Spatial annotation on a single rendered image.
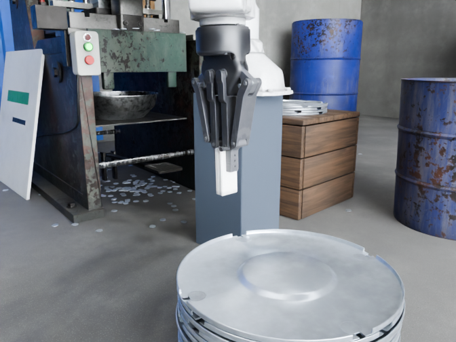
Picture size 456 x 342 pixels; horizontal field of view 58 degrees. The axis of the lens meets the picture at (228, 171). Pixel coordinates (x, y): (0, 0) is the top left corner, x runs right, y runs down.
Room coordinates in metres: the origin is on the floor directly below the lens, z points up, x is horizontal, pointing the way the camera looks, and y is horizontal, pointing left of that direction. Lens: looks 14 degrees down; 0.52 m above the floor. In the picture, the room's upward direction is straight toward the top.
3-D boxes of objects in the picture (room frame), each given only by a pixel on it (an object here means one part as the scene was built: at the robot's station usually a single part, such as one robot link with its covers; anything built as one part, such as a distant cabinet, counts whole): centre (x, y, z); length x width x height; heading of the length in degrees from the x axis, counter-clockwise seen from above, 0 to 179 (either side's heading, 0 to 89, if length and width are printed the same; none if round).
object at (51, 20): (1.41, 0.57, 0.62); 0.10 x 0.06 x 0.20; 128
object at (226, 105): (0.59, 0.00, 0.46); 0.04 x 0.01 x 0.11; 130
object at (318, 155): (1.63, -0.24, 0.18); 0.40 x 0.38 x 0.35; 45
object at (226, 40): (0.60, 0.01, 0.53); 0.08 x 0.07 x 0.09; 40
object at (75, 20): (1.78, 0.47, 0.68); 0.45 x 0.30 x 0.06; 128
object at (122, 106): (1.78, 0.47, 0.36); 0.34 x 0.34 x 0.10
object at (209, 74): (0.61, 0.01, 0.46); 0.04 x 0.01 x 0.11; 130
